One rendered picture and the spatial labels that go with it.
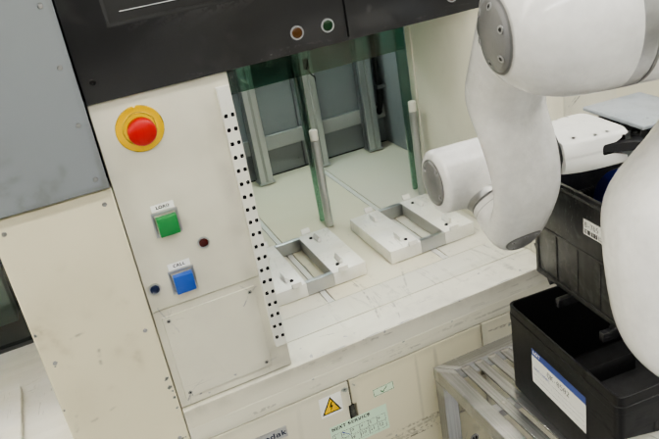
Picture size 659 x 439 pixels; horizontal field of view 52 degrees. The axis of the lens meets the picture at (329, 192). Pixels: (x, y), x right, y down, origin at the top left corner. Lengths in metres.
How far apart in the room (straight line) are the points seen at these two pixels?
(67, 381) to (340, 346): 0.46
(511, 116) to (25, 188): 0.64
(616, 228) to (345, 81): 1.64
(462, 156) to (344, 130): 1.28
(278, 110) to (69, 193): 1.11
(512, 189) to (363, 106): 1.32
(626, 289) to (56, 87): 0.73
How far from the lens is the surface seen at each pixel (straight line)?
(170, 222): 1.04
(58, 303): 1.08
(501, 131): 0.76
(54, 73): 0.97
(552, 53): 0.43
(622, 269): 0.52
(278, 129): 2.03
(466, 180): 0.85
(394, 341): 1.30
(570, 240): 1.06
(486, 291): 1.37
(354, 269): 1.43
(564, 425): 1.20
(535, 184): 0.79
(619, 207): 0.51
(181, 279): 1.08
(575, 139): 0.93
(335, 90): 2.08
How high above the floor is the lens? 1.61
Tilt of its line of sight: 23 degrees down
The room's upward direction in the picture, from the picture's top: 10 degrees counter-clockwise
